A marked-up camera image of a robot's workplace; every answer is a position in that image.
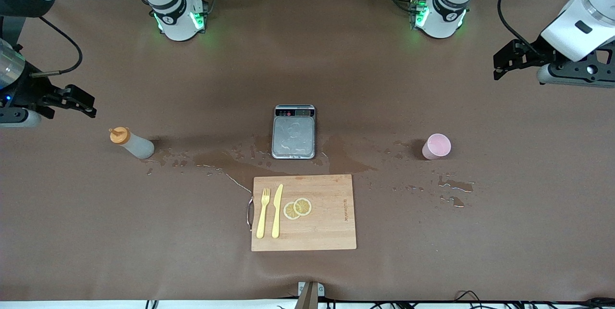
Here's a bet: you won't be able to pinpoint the yellow plastic fork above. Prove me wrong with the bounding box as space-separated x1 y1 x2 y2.
256 188 271 239

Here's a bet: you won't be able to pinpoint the yellow plastic knife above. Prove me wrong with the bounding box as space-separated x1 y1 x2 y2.
271 184 284 239

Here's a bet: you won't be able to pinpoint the black floor cable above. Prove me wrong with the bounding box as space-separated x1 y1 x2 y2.
454 291 487 303

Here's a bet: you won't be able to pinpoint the wooden cutting board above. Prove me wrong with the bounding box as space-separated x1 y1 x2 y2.
246 174 357 252

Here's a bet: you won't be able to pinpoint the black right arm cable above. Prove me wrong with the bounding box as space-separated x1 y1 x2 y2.
30 15 83 78

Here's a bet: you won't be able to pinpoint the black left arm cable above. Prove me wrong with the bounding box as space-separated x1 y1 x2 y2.
497 0 546 57

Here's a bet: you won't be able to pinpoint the sauce bottle with orange cap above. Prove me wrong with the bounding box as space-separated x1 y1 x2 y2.
109 127 155 160

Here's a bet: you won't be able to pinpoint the metal bracket with post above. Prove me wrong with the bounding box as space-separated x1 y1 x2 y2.
295 281 325 309

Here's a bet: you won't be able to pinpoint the pink plastic cup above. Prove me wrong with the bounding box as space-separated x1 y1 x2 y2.
422 133 452 161

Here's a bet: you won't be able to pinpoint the brown table mat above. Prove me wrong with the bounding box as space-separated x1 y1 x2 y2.
0 0 615 302

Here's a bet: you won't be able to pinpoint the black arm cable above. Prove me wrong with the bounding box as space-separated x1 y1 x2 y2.
30 15 83 78
497 0 546 57

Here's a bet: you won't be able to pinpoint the silver digital kitchen scale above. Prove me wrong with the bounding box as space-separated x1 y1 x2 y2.
271 104 316 160

